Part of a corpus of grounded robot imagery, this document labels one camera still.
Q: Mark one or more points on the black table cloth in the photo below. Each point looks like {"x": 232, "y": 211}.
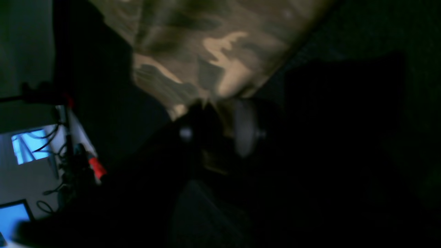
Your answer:
{"x": 93, "y": 69}

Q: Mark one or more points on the camouflage t-shirt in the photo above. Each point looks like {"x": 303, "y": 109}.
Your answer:
{"x": 208, "y": 51}

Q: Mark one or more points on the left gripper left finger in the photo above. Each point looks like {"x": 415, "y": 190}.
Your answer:
{"x": 133, "y": 206}

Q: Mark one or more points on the red black clamp left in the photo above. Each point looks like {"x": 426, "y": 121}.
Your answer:
{"x": 99, "y": 171}

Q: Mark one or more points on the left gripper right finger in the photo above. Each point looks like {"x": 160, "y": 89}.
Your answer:
{"x": 318, "y": 173}

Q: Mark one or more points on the computer monitor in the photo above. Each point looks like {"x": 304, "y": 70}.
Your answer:
{"x": 11, "y": 214}

